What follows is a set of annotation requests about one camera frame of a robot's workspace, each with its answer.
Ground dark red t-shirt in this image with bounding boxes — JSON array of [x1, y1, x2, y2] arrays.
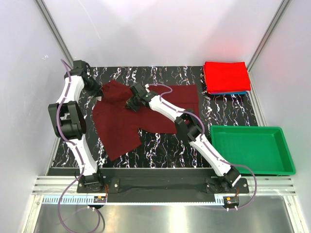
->
[[91, 80, 200, 162]]

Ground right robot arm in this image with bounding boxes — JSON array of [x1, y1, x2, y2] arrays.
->
[[126, 83, 241, 193]]

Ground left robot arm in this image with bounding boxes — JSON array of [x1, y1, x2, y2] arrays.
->
[[48, 60, 105, 193]]

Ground folded bright red t-shirt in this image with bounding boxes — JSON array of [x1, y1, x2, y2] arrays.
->
[[203, 62, 251, 94]]

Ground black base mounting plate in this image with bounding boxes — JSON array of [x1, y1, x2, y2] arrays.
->
[[48, 167, 249, 203]]

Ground folded blue t-shirt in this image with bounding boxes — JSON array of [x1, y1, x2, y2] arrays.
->
[[214, 91, 247, 95]]

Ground left connector box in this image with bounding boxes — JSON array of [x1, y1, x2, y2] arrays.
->
[[93, 196, 107, 204]]

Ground connector box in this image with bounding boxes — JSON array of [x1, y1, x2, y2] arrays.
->
[[93, 196, 107, 204], [224, 196, 240, 205]]

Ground green plastic tray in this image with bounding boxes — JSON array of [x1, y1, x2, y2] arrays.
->
[[210, 125, 296, 176]]

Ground right connector box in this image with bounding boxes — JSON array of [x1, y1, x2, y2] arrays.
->
[[224, 196, 240, 205]]

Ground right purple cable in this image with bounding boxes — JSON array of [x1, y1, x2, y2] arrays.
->
[[145, 83, 257, 211]]

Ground purple cable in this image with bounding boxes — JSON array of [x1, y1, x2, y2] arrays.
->
[[56, 58, 105, 232], [145, 83, 257, 211]]

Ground left aluminium frame post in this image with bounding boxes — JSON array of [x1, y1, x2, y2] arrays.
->
[[34, 0, 74, 66]]

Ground aluminium frame post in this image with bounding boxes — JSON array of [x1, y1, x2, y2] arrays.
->
[[34, 0, 74, 66], [246, 0, 292, 72]]

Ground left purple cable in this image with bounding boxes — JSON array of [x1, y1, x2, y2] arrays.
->
[[56, 58, 105, 232]]

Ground aluminium front rail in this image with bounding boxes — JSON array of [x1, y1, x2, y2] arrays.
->
[[23, 176, 308, 233]]

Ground right aluminium frame post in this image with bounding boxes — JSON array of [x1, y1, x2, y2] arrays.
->
[[246, 0, 292, 72]]

